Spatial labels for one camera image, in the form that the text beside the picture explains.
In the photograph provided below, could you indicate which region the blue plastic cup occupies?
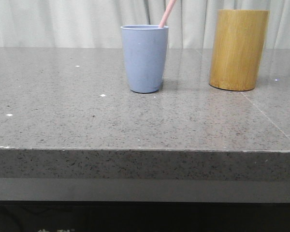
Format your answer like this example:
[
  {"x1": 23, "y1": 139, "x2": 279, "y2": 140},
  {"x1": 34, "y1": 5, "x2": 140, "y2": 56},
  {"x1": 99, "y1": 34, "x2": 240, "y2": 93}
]
[{"x1": 121, "y1": 25, "x2": 169, "y2": 93}]

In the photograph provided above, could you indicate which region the bamboo cylindrical holder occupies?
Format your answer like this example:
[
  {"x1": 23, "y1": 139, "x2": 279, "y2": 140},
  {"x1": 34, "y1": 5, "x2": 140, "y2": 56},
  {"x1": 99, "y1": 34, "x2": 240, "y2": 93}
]
[{"x1": 209, "y1": 9, "x2": 270, "y2": 91}]

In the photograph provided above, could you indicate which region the white curtain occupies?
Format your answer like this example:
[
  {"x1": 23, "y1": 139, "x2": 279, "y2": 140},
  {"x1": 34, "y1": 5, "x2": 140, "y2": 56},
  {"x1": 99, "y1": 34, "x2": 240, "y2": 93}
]
[{"x1": 0, "y1": 0, "x2": 290, "y2": 49}]

